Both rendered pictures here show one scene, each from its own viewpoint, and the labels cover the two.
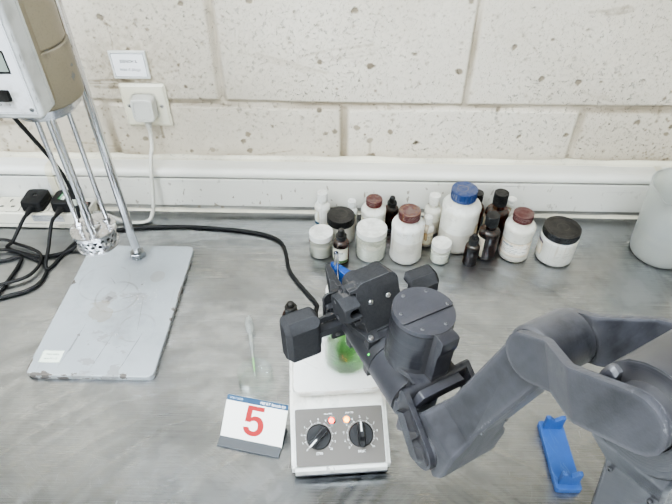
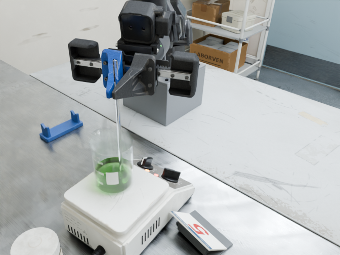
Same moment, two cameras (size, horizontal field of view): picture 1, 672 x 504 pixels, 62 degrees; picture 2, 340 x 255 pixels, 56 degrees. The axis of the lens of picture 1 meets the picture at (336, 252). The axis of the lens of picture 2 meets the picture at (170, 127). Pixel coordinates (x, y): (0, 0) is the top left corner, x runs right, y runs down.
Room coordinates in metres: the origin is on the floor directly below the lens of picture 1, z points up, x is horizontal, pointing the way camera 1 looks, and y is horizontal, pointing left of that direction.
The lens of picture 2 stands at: (0.72, 0.27, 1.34)
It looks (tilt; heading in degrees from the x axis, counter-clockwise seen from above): 34 degrees down; 217
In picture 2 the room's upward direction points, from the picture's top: 3 degrees clockwise
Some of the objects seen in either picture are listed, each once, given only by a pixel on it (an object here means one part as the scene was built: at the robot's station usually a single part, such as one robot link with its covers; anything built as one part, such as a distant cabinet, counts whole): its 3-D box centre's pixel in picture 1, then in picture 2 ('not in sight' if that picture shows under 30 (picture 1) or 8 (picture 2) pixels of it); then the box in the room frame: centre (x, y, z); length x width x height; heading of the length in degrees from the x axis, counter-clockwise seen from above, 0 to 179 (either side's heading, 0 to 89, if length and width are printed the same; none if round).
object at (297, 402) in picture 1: (336, 389); (129, 201); (0.46, 0.00, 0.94); 0.22 x 0.13 x 0.08; 4
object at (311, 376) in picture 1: (334, 356); (118, 191); (0.49, 0.00, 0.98); 0.12 x 0.12 x 0.01; 4
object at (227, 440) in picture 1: (253, 425); (201, 228); (0.42, 0.12, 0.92); 0.09 x 0.06 x 0.04; 78
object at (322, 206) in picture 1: (322, 208); not in sight; (0.88, 0.03, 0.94); 0.03 x 0.03 x 0.08
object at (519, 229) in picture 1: (518, 233); not in sight; (0.79, -0.34, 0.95); 0.06 x 0.06 x 0.10
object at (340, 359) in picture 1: (347, 341); (112, 162); (0.48, -0.02, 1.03); 0.07 x 0.06 x 0.08; 86
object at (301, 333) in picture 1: (374, 330); (138, 59); (0.39, -0.04, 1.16); 0.19 x 0.08 x 0.06; 116
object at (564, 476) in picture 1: (561, 450); (60, 124); (0.38, -0.30, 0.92); 0.10 x 0.03 x 0.04; 179
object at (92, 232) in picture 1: (73, 177); not in sight; (0.66, 0.37, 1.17); 0.07 x 0.07 x 0.25
